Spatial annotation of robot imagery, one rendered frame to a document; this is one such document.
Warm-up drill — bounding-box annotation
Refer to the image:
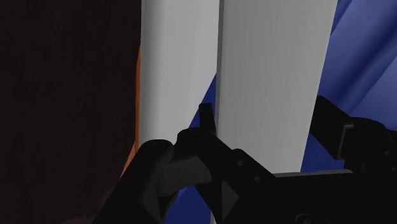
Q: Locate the white furniture panel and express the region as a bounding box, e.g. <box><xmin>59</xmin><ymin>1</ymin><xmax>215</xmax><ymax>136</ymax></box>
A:
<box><xmin>139</xmin><ymin>0</ymin><xmax>339</xmax><ymax>224</ymax></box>

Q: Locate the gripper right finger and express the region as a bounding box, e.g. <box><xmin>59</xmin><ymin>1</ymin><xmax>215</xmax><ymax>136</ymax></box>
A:
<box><xmin>309</xmin><ymin>95</ymin><xmax>397</xmax><ymax>175</ymax></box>

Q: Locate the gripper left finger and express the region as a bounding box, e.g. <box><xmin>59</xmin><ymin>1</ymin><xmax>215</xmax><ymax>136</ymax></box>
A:
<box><xmin>93</xmin><ymin>102</ymin><xmax>275</xmax><ymax>224</ymax></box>

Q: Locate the blue upholstered furniture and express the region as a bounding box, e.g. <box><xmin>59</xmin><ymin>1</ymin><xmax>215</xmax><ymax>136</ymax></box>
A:
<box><xmin>164</xmin><ymin>0</ymin><xmax>397</xmax><ymax>224</ymax></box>

